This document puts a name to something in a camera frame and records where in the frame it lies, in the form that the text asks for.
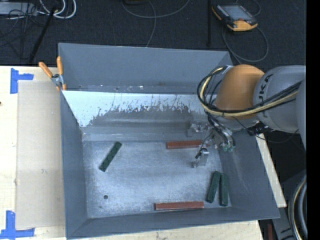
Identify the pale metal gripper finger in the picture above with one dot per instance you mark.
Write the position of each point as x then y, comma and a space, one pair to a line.
202, 159
193, 130

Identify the black cylinder on white bracket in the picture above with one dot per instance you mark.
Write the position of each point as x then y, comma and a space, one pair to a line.
256, 129

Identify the dark green flat block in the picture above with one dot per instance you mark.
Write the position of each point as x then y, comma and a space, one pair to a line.
224, 190
110, 156
214, 187

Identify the red-brown flat block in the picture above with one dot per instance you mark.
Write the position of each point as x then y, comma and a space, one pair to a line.
183, 144
178, 205

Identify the pale flat board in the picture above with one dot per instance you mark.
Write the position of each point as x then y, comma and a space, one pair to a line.
40, 154

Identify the grey metal bin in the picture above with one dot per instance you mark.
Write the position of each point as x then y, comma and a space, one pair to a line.
150, 174

